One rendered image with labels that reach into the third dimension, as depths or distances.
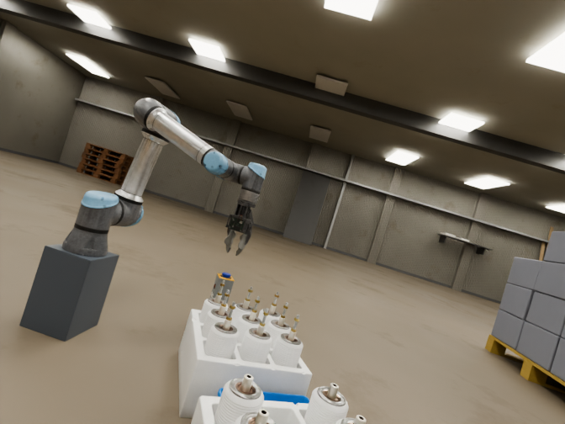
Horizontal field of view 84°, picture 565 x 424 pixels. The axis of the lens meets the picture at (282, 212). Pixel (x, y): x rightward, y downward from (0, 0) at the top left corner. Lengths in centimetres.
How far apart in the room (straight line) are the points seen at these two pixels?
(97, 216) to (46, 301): 34
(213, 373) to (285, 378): 24
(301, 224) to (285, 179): 177
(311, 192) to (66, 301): 970
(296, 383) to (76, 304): 81
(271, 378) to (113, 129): 1252
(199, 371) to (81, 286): 54
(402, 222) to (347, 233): 189
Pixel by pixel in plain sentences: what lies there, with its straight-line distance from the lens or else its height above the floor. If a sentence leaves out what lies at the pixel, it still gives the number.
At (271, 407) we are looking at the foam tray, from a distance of 95.
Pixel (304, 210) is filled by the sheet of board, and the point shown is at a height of 101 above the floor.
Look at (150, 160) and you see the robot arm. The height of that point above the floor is 71.
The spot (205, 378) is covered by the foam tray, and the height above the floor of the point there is 12.
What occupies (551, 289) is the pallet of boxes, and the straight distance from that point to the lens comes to 334.
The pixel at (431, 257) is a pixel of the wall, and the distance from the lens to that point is 1190.
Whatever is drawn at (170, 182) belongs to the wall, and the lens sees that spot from 1196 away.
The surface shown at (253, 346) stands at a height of 23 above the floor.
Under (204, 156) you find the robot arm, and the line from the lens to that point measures 115.
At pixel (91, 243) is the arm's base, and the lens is 137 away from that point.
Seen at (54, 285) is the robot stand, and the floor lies 18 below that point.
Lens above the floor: 66
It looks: 1 degrees up
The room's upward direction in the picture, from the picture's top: 17 degrees clockwise
